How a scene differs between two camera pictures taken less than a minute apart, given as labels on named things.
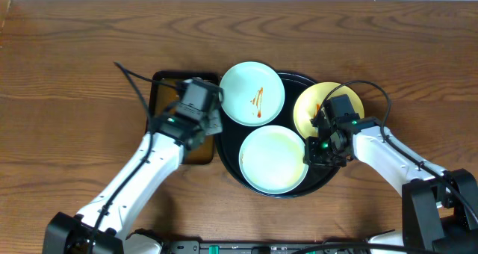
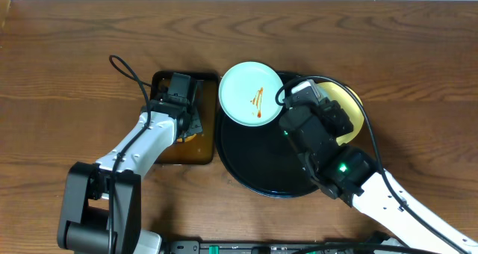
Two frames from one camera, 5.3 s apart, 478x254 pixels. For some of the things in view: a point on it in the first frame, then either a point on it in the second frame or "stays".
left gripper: (210, 123) to (195, 123)
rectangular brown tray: (162, 97) stays
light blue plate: (253, 93) stays
